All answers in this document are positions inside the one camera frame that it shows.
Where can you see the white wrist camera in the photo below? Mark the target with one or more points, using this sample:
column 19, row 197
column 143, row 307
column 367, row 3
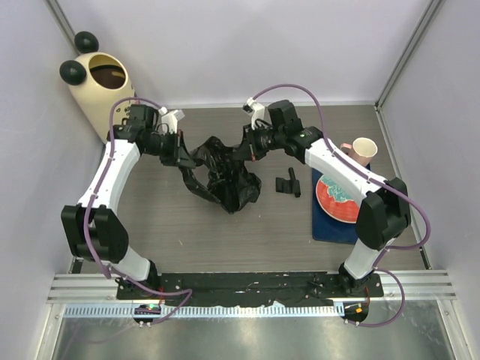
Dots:
column 169, row 119
column 255, row 110

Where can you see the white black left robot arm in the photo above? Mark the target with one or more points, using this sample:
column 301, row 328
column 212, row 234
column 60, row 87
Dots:
column 92, row 227

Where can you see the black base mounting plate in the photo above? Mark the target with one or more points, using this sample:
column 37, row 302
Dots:
column 256, row 289

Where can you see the dark blue tray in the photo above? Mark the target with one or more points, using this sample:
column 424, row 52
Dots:
column 325, row 228

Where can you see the red teal floral plate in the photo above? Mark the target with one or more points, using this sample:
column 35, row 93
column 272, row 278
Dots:
column 335, row 202

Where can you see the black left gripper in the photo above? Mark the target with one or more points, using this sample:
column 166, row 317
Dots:
column 178, row 156

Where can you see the white slotted cable duct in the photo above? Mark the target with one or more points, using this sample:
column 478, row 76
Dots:
column 146, row 311

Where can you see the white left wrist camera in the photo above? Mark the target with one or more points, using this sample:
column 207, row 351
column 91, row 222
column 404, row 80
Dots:
column 169, row 119

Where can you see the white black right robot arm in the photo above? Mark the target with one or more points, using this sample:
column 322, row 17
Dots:
column 384, row 212

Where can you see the black trash bag roll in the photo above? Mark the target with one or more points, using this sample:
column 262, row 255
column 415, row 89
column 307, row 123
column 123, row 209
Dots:
column 289, row 185

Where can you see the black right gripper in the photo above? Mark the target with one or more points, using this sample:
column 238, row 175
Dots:
column 250, row 148

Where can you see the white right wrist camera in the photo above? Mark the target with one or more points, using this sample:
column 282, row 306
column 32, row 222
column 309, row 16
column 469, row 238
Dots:
column 255, row 110

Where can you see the pink ceramic mug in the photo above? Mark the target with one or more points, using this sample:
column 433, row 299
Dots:
column 362, row 150

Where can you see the aluminium frame rail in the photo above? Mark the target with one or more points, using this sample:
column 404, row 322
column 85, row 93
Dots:
column 92, row 288

